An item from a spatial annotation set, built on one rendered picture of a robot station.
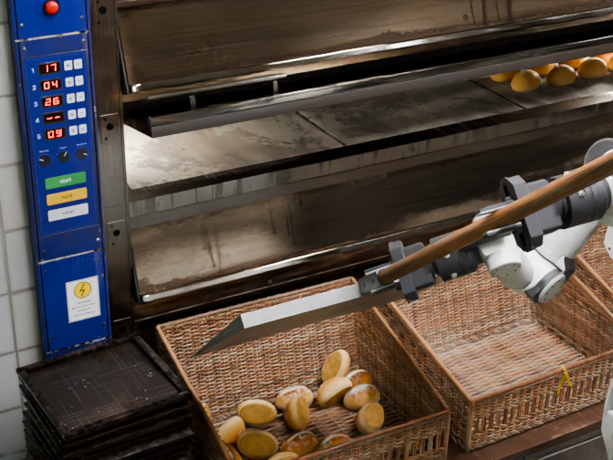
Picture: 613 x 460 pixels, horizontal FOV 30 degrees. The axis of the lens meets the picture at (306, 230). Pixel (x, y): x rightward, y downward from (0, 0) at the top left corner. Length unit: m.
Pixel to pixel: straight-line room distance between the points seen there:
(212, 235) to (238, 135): 0.33
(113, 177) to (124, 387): 0.47
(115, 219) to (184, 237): 0.20
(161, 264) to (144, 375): 0.32
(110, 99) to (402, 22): 0.75
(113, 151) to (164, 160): 0.29
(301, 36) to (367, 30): 0.18
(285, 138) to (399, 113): 0.36
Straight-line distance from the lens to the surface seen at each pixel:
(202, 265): 2.76
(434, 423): 2.72
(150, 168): 2.79
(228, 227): 2.78
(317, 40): 2.68
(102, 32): 2.47
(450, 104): 3.22
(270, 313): 2.21
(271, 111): 2.52
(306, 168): 2.80
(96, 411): 2.43
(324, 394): 2.90
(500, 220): 1.84
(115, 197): 2.61
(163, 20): 2.53
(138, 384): 2.50
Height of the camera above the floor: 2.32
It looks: 27 degrees down
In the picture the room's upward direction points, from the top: 1 degrees clockwise
